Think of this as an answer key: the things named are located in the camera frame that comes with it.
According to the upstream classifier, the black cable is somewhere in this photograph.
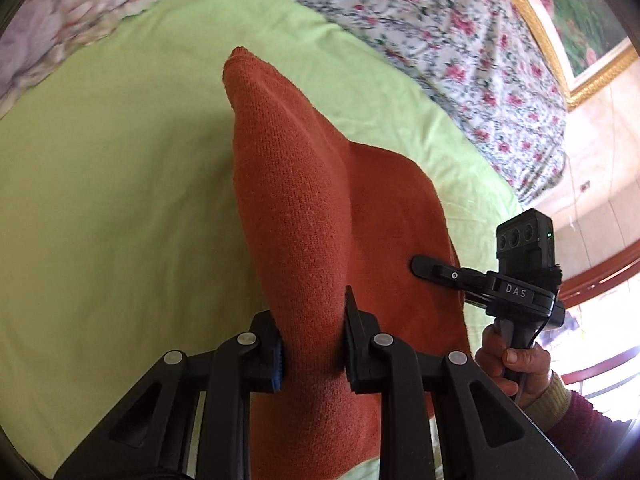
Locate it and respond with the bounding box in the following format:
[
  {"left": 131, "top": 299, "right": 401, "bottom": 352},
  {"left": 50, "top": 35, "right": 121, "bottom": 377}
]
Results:
[{"left": 513, "top": 316, "right": 551, "bottom": 406}]

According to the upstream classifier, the person's right hand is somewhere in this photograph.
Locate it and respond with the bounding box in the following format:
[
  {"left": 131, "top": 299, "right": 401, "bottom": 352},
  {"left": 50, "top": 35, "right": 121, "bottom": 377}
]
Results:
[{"left": 475, "top": 324, "right": 552, "bottom": 408}]

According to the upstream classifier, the light green bed sheet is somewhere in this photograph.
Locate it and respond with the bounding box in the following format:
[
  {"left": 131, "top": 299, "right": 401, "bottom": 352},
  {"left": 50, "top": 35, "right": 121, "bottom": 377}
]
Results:
[{"left": 1, "top": 0, "right": 521, "bottom": 476}]

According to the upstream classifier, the red wooden bed frame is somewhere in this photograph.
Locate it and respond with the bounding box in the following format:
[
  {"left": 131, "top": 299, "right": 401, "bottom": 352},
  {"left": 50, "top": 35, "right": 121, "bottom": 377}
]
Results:
[{"left": 560, "top": 240, "right": 640, "bottom": 385}]

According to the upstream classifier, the pastel floral pillowcase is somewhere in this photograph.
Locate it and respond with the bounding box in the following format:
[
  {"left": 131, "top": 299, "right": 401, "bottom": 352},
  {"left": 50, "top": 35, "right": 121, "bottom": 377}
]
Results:
[{"left": 1, "top": 0, "right": 158, "bottom": 115}]

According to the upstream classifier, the white floral duvet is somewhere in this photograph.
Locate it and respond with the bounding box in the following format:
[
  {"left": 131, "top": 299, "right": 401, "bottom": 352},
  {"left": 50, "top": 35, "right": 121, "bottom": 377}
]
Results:
[{"left": 295, "top": 0, "right": 567, "bottom": 204}]

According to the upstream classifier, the orange knit sweater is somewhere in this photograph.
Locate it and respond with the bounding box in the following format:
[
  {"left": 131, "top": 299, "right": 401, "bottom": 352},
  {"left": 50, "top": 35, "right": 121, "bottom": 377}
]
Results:
[{"left": 222, "top": 48, "right": 470, "bottom": 479}]

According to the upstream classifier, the gold framed flower painting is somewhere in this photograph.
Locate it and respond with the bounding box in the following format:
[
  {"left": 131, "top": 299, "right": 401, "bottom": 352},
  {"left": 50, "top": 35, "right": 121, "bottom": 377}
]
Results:
[{"left": 512, "top": 0, "right": 638, "bottom": 110}]

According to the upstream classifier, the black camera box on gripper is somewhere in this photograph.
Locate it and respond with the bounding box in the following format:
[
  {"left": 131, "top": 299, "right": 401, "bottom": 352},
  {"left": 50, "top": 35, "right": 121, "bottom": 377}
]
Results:
[{"left": 496, "top": 208, "right": 562, "bottom": 294}]

